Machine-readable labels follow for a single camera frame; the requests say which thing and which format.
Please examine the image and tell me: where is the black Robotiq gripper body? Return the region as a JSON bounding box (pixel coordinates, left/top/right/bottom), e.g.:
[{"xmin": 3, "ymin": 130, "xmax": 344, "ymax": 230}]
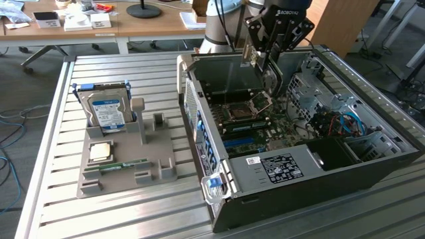
[{"xmin": 260, "ymin": 0, "xmax": 313, "ymax": 25}]

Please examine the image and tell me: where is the Nvidia graphics card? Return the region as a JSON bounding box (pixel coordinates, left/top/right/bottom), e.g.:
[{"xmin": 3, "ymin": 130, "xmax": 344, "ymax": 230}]
[{"xmin": 241, "ymin": 43, "xmax": 285, "ymax": 98}]

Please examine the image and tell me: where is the wooden cabinet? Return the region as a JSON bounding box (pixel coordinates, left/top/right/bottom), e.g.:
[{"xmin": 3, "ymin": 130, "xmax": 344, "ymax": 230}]
[{"xmin": 299, "ymin": 0, "xmax": 381, "ymax": 57}]

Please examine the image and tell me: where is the brown cardboard box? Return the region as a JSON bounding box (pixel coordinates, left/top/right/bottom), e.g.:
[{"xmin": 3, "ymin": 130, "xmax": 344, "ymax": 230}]
[{"xmin": 192, "ymin": 0, "xmax": 209, "ymax": 17}]

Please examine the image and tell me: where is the stack of white papers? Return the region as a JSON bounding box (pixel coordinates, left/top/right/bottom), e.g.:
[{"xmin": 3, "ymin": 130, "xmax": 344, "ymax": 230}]
[{"xmin": 179, "ymin": 11, "xmax": 207, "ymax": 30}]

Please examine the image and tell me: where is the metal disk bay cage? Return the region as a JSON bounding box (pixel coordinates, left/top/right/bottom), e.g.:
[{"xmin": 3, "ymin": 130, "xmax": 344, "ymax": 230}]
[{"xmin": 285, "ymin": 72, "xmax": 366, "ymax": 130}]

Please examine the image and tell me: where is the metal socket cover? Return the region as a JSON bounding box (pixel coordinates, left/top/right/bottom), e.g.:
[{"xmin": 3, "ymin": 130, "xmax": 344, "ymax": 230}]
[{"xmin": 248, "ymin": 91, "xmax": 275, "ymax": 118}]

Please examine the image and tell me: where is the CPU socket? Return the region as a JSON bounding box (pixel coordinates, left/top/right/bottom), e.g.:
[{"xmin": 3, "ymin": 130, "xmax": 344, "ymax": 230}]
[{"xmin": 225, "ymin": 102, "xmax": 257, "ymax": 122}]

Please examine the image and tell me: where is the black round lamp base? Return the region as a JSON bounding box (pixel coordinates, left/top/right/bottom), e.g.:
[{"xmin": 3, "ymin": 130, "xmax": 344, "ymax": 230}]
[{"xmin": 125, "ymin": 0, "xmax": 163, "ymax": 18}]

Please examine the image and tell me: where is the installed RAM stick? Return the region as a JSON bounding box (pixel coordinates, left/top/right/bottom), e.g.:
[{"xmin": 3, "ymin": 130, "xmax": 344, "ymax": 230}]
[{"xmin": 225, "ymin": 120, "xmax": 268, "ymax": 134}]

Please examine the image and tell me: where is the green motherboard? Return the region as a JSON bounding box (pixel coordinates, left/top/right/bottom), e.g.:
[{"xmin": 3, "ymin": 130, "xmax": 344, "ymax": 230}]
[{"xmin": 211, "ymin": 99, "xmax": 312, "ymax": 159}]

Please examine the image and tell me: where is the blue expansion slot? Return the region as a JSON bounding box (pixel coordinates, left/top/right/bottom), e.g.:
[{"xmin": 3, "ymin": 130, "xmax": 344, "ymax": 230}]
[{"xmin": 224, "ymin": 136, "xmax": 256, "ymax": 150}]

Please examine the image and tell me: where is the small white box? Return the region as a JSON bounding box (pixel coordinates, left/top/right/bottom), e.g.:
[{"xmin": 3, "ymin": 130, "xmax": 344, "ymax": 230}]
[{"xmin": 89, "ymin": 12, "xmax": 111, "ymax": 29}]

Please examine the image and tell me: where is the flat white box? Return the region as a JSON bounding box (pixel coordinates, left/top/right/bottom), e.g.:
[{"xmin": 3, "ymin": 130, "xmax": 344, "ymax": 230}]
[{"xmin": 63, "ymin": 13, "xmax": 93, "ymax": 32}]

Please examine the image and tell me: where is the hard disk in blue caddy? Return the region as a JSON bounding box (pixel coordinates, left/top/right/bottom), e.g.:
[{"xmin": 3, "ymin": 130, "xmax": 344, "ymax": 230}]
[{"xmin": 71, "ymin": 80, "xmax": 131, "ymax": 132}]

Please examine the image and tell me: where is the grey power supply unit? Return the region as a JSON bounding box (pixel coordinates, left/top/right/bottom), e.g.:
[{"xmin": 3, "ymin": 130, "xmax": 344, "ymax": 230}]
[{"xmin": 228, "ymin": 144, "xmax": 325, "ymax": 194}]

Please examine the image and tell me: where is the grey printed parts rack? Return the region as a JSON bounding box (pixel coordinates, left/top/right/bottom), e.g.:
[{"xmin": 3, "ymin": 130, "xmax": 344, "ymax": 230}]
[{"xmin": 76, "ymin": 97, "xmax": 179, "ymax": 199}]

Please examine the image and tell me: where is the blue case latch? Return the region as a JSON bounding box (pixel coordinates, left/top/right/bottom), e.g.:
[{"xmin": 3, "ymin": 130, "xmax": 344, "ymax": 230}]
[{"xmin": 205, "ymin": 174, "xmax": 223, "ymax": 190}]

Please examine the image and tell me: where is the wooden desk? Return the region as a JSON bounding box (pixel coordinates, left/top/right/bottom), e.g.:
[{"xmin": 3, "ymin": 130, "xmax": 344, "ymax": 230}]
[{"xmin": 0, "ymin": 0, "xmax": 300, "ymax": 54}]

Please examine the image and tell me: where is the white box with black inlay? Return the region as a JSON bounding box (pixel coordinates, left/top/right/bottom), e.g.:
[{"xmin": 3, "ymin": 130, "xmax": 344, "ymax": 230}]
[{"xmin": 32, "ymin": 11, "xmax": 61, "ymax": 28}]

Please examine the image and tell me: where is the open black PC case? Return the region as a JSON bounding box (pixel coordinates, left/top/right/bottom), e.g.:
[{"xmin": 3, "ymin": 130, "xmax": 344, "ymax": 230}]
[{"xmin": 176, "ymin": 44, "xmax": 425, "ymax": 234}]

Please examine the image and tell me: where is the CPU chip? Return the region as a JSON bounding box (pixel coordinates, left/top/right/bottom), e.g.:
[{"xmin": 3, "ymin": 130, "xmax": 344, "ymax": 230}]
[{"xmin": 88, "ymin": 143, "xmax": 112, "ymax": 161}]

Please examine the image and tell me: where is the green RAM stick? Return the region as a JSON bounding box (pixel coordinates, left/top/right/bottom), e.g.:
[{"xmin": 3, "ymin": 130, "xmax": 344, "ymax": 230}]
[{"xmin": 83, "ymin": 159, "xmax": 149, "ymax": 172}]

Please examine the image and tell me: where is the white label card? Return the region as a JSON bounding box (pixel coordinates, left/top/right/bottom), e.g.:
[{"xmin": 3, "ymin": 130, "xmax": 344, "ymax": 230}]
[{"xmin": 4, "ymin": 22, "xmax": 31, "ymax": 30}]

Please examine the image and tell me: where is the clear plastic bag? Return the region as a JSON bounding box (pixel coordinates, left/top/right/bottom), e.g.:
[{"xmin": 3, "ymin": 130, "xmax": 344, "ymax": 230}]
[{"xmin": 0, "ymin": 0, "xmax": 32, "ymax": 24}]

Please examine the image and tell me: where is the black cable over case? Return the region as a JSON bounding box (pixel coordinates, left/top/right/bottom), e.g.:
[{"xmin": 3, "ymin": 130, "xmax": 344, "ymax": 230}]
[{"xmin": 304, "ymin": 37, "xmax": 329, "ymax": 54}]

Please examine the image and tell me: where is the white desk frame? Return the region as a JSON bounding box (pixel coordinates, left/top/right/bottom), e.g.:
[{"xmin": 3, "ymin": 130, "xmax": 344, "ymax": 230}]
[{"xmin": 365, "ymin": 0, "xmax": 425, "ymax": 68}]

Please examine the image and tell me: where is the red disk wire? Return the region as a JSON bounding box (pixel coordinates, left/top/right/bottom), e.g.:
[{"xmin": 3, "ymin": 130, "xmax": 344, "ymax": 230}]
[{"xmin": 332, "ymin": 117, "xmax": 346, "ymax": 135}]

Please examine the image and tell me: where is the blue disk wire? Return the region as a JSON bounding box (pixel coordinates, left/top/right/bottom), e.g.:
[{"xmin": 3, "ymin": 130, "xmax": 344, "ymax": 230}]
[{"xmin": 341, "ymin": 113, "xmax": 368, "ymax": 136}]

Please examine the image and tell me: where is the white floor cable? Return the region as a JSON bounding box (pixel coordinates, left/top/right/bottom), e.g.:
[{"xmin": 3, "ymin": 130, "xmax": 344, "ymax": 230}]
[{"xmin": 0, "ymin": 104, "xmax": 51, "ymax": 119}]

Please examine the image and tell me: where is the blue floor cable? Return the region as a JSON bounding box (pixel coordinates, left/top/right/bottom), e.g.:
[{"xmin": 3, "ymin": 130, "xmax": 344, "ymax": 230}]
[{"xmin": 0, "ymin": 119, "xmax": 25, "ymax": 215}]

